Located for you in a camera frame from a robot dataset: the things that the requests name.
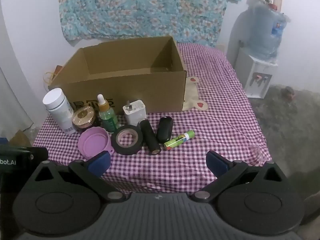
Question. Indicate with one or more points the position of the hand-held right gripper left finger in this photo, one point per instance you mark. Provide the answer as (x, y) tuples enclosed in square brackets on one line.
[(100, 162)]

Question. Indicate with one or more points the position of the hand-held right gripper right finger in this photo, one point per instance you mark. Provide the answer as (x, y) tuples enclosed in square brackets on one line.
[(217, 163)]

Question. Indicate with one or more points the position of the purple plastic bowl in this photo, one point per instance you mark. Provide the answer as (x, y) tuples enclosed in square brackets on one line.
[(92, 142)]

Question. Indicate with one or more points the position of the black tape roll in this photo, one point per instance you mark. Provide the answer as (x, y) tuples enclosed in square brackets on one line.
[(127, 151)]

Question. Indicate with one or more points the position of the green dropper bottle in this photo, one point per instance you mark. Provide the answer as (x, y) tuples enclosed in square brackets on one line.
[(107, 120)]

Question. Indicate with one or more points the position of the black cylinder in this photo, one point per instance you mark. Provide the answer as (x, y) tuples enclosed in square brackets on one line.
[(150, 137)]

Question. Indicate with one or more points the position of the white power adapter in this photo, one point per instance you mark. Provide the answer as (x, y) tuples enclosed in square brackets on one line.
[(135, 112)]

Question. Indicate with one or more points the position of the black oval case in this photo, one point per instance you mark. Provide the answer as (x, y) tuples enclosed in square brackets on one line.
[(165, 130)]

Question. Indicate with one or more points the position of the brown cardboard box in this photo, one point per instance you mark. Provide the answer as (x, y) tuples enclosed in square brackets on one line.
[(150, 90)]

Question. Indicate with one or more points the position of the pink checkered bear cloth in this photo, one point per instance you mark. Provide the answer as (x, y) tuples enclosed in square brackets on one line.
[(212, 120)]

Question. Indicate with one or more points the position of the gold lid cosmetic jar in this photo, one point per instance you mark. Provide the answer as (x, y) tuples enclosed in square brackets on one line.
[(83, 116)]

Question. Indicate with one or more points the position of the white plastic bottle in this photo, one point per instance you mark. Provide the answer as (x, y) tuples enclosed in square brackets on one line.
[(58, 107)]

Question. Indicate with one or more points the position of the blue water jug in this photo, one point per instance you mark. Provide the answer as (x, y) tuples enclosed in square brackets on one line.
[(265, 35)]

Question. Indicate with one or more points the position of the teal floral cloth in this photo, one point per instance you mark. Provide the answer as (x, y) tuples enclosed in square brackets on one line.
[(150, 10)]

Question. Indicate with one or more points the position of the pink small bottle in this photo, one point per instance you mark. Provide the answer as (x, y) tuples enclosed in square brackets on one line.
[(277, 1)]

